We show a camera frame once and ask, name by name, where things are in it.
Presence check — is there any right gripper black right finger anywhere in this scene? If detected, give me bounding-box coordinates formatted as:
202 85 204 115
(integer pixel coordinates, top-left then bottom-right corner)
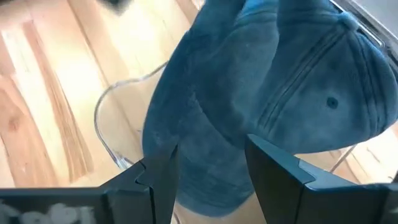
244 133 388 224

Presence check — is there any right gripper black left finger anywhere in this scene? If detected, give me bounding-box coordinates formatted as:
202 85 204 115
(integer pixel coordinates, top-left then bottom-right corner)
101 144 180 224

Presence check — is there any blue denim baseball cap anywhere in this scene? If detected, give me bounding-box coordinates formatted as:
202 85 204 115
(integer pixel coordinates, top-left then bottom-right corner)
141 0 398 218

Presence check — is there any clear plastic tray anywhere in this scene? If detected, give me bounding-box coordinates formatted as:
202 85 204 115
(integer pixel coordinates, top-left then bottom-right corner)
94 30 398 187

